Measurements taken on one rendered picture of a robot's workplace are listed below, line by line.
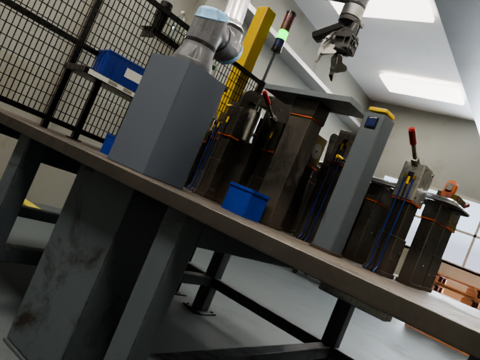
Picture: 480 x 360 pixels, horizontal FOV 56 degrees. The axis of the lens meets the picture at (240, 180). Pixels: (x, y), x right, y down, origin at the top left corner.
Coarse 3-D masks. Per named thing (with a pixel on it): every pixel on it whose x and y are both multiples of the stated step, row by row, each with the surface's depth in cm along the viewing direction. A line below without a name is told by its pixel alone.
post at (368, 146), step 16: (368, 112) 137; (368, 128) 136; (384, 128) 135; (352, 144) 138; (368, 144) 134; (384, 144) 137; (352, 160) 136; (368, 160) 133; (352, 176) 134; (368, 176) 136; (336, 192) 136; (352, 192) 133; (336, 208) 135; (352, 208) 134; (320, 224) 136; (336, 224) 133; (352, 224) 137; (320, 240) 135; (336, 240) 133; (336, 256) 134
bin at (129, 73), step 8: (104, 56) 217; (112, 56) 216; (120, 56) 217; (96, 64) 222; (104, 64) 214; (112, 64) 216; (120, 64) 218; (128, 64) 221; (136, 64) 223; (104, 72) 215; (112, 72) 217; (120, 72) 219; (128, 72) 221; (136, 72) 224; (120, 80) 220; (128, 80) 222; (136, 80) 225; (128, 88) 223; (136, 88) 226
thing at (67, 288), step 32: (96, 192) 147; (128, 192) 139; (64, 224) 152; (96, 224) 143; (128, 224) 140; (160, 224) 151; (64, 256) 148; (96, 256) 140; (128, 256) 144; (32, 288) 153; (64, 288) 144; (96, 288) 138; (128, 288) 148; (32, 320) 148; (64, 320) 140; (96, 320) 142; (32, 352) 144; (64, 352) 136; (96, 352) 146
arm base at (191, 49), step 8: (184, 40) 158; (192, 40) 156; (200, 40) 155; (184, 48) 155; (192, 48) 155; (200, 48) 155; (208, 48) 157; (176, 56) 155; (184, 56) 154; (192, 56) 155; (200, 56) 155; (208, 56) 157; (200, 64) 154; (208, 64) 157; (208, 72) 158
